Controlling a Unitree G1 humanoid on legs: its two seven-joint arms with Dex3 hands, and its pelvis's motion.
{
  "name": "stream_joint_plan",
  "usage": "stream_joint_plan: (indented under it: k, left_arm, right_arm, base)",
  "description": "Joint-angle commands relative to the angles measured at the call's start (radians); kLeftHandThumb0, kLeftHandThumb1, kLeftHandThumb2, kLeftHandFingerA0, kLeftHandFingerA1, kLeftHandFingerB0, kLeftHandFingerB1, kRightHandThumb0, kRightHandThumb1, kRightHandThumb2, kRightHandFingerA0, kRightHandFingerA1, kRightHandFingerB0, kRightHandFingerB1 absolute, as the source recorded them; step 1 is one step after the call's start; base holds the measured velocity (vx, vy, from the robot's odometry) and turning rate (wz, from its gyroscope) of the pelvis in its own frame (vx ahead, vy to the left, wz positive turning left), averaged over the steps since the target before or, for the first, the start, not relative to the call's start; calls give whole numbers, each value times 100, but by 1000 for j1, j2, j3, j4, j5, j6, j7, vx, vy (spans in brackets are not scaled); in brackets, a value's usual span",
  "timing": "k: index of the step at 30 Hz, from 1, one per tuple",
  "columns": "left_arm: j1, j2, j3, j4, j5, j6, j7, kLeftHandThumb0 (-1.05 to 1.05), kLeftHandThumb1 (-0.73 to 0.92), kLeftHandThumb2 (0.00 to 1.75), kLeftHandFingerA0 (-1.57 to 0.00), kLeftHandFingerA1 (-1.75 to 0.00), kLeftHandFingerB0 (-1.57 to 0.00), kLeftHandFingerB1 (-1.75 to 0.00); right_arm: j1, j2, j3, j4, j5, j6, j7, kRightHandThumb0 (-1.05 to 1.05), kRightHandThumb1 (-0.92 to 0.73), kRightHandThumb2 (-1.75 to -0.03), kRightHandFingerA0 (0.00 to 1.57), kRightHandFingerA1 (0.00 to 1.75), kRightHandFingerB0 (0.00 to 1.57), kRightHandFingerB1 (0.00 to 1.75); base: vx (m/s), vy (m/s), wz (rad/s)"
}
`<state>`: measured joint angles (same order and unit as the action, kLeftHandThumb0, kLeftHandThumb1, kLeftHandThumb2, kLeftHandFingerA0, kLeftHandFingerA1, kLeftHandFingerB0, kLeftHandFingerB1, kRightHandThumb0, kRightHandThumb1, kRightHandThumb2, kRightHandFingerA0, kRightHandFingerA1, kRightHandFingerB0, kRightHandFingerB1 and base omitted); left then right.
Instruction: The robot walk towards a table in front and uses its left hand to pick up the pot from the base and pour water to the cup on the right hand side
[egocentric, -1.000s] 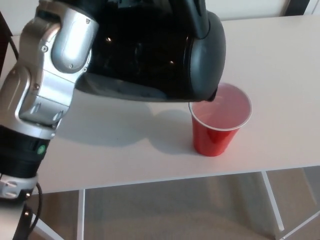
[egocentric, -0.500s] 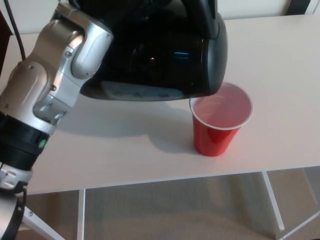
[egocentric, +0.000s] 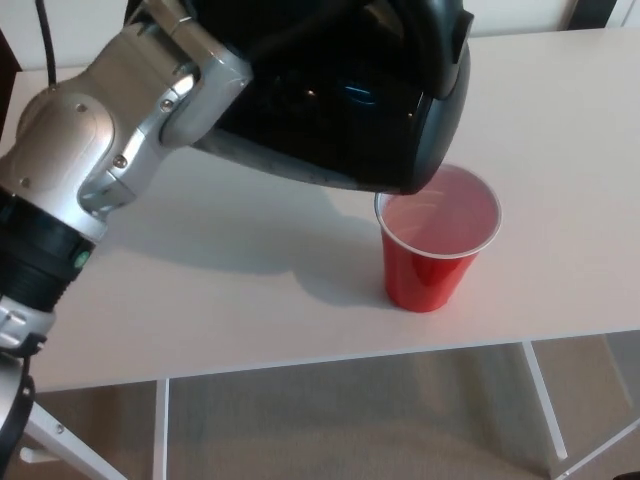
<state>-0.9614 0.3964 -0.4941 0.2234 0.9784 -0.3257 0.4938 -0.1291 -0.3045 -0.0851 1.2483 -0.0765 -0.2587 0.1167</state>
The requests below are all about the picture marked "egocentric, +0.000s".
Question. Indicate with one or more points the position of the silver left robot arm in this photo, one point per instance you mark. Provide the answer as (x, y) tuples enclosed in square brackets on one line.
[(90, 130)]

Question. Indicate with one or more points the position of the red plastic cup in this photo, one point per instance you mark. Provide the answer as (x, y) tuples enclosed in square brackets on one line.
[(425, 280)]

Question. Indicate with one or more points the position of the black electric kettle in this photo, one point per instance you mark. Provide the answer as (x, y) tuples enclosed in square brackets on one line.
[(325, 115)]

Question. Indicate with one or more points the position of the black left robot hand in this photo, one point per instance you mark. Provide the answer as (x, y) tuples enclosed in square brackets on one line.
[(325, 17)]

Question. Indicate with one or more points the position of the white table leg frame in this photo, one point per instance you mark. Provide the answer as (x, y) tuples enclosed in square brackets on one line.
[(55, 430), (547, 400)]

